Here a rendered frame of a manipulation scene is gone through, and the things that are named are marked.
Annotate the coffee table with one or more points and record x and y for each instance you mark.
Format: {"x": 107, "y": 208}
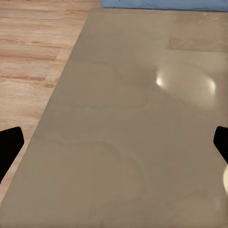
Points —
{"x": 126, "y": 139}

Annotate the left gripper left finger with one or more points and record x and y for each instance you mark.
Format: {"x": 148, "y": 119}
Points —
{"x": 11, "y": 142}

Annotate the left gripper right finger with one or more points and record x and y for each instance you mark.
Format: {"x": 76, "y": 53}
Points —
{"x": 221, "y": 141}

